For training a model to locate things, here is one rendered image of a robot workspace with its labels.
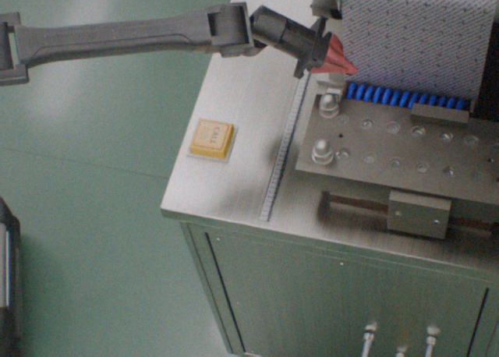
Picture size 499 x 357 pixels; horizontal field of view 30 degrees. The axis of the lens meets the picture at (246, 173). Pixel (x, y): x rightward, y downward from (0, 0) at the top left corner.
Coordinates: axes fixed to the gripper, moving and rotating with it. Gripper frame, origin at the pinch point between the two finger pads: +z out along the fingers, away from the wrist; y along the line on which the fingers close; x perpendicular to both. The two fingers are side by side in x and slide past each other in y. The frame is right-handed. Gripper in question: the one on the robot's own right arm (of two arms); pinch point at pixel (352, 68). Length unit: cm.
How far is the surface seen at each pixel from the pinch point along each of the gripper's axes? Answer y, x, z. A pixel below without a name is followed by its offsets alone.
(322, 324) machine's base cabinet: 26, -54, 29
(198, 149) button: 13.3, -25.9, -16.1
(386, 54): 0.3, 7.8, 2.3
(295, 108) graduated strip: -0.5, -20.0, -1.5
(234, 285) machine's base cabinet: 26, -52, 6
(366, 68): 0.3, 1.9, 1.7
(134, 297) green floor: 13, -123, 1
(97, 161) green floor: -27, -135, -21
